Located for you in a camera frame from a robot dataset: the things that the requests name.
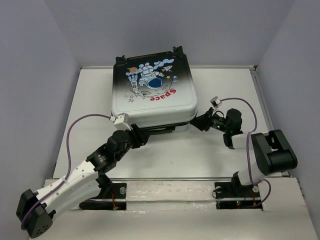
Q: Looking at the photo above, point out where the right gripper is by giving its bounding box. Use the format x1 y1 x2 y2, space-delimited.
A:
189 106 230 133

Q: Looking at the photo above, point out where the black and white suitcase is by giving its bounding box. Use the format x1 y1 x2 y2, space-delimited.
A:
111 46 198 130

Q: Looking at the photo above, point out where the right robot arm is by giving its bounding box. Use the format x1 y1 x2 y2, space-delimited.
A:
190 108 298 196

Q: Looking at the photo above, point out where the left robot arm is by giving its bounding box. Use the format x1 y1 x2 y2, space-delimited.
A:
16 124 150 239

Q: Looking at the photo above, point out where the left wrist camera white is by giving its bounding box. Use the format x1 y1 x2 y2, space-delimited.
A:
109 113 131 131

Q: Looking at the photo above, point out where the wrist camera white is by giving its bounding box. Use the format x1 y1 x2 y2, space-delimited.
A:
210 96 222 113
109 113 131 131

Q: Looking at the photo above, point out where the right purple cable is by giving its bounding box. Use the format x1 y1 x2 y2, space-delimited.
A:
219 97 272 207

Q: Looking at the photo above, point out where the purple cable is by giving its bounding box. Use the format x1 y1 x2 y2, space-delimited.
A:
19 113 113 231
219 97 272 207

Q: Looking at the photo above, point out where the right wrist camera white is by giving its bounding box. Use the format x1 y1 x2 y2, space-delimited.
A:
210 96 222 113

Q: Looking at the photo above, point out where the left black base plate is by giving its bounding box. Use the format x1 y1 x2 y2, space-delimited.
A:
78 182 127 211

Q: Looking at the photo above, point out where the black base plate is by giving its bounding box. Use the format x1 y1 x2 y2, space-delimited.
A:
211 181 263 210
78 182 127 211

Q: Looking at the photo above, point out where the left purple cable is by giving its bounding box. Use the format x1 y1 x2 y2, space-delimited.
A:
19 113 113 231

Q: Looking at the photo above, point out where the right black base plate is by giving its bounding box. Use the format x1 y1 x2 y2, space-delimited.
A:
211 181 263 210

